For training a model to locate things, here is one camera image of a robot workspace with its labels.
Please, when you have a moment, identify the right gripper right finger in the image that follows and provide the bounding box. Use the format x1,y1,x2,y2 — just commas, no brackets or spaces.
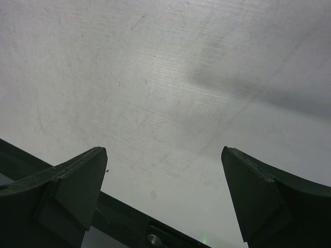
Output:
221,147,330,247

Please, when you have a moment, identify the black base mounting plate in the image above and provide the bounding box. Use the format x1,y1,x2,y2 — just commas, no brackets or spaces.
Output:
1,141,203,247

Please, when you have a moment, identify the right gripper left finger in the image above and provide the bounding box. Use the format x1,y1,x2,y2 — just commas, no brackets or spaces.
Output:
1,147,108,247

